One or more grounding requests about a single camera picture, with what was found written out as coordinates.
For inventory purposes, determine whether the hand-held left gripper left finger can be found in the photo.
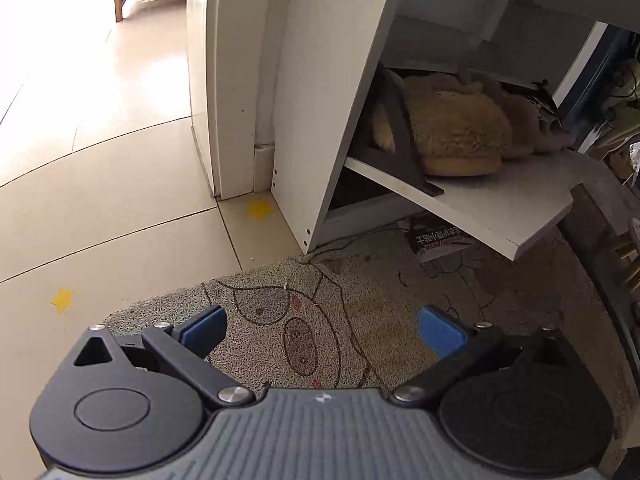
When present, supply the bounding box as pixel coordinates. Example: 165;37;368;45
72;304;257;407

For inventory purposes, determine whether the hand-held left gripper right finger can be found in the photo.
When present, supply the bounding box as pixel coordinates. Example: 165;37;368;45
387;304;583;407

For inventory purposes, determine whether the beige fluffy slipper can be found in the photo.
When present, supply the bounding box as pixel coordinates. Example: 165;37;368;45
480;77;543;161
367;72;516;177

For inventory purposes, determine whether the white shoe cabinet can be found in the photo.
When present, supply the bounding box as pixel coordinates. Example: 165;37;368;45
272;0;640;261

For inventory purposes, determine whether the cartoon printed door mat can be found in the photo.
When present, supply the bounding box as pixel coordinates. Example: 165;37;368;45
100;225;640;461

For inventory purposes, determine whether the printed magazine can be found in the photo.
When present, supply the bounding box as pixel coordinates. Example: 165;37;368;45
402;212;476;264

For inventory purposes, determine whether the yellow star floor sticker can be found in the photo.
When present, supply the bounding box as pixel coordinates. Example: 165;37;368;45
51;287;75;315
248;199;275;222

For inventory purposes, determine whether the blue door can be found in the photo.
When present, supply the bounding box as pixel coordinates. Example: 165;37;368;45
554;25;640;126

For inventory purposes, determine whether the white door frame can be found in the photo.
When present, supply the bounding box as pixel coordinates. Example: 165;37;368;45
186;0;277;200

